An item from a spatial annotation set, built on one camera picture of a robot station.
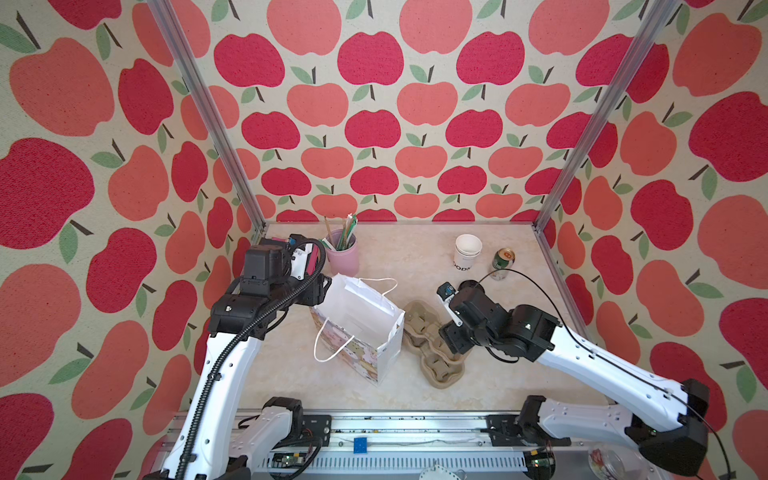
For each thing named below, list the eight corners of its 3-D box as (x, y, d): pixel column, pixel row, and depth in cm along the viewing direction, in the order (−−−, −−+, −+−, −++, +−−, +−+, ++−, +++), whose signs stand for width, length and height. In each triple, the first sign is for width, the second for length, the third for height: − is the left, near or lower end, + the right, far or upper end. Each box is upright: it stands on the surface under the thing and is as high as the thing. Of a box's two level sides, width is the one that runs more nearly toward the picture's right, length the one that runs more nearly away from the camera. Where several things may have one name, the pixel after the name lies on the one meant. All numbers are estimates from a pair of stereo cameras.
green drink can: (490, 281, 106) (500, 262, 97) (486, 266, 110) (495, 247, 101) (507, 281, 106) (518, 262, 97) (502, 266, 110) (512, 247, 101)
